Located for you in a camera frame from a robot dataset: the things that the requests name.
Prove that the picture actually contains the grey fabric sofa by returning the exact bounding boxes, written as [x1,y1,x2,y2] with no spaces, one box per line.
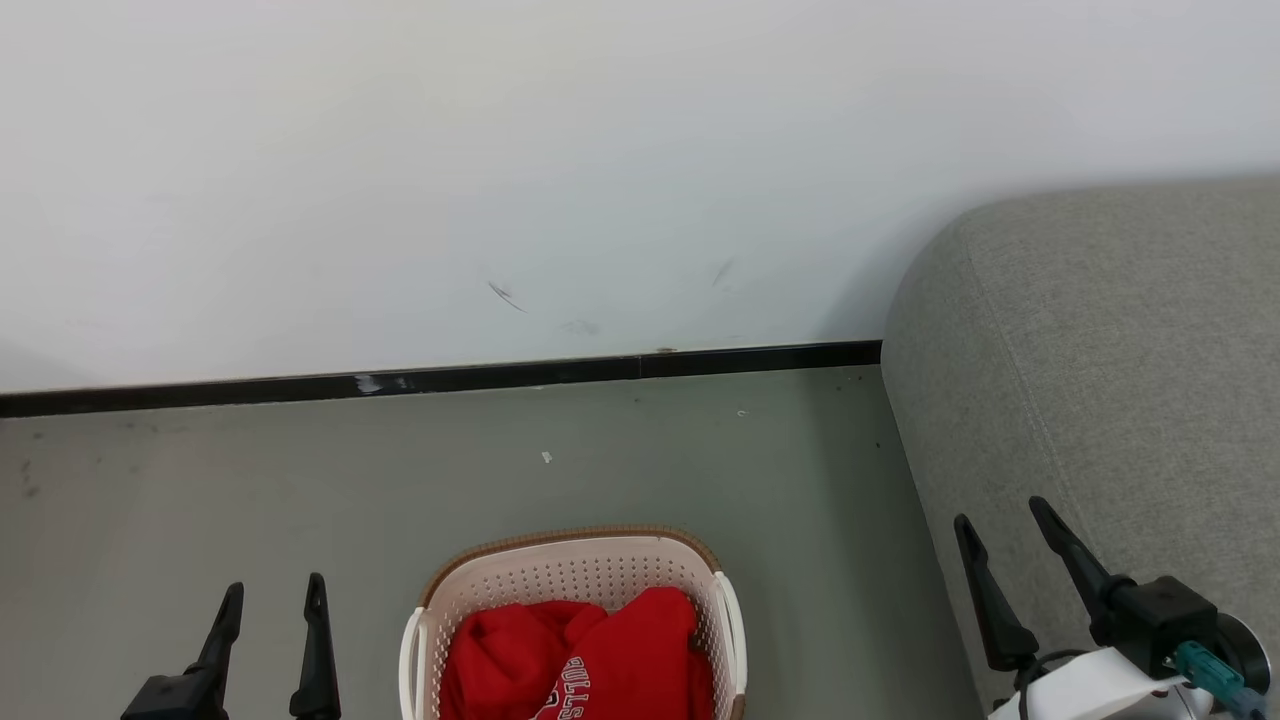
[880,175,1280,720]

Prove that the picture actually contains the white perforated laundry basket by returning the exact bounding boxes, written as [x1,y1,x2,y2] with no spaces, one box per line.
[398,525,749,720]

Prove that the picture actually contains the teal right camera connector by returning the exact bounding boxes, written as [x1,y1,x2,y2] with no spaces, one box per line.
[1175,640,1269,720]

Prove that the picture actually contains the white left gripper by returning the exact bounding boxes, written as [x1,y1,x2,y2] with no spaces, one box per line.
[120,572,342,720]

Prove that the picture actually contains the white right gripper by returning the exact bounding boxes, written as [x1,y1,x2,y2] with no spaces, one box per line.
[953,496,1219,720]

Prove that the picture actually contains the red white Bulls jersey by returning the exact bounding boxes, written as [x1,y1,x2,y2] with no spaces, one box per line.
[535,586,717,720]

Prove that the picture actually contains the black baseboard strip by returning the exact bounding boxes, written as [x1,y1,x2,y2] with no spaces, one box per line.
[0,340,883,419]

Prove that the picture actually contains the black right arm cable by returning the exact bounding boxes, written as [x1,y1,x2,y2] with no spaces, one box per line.
[1013,648,1096,701]

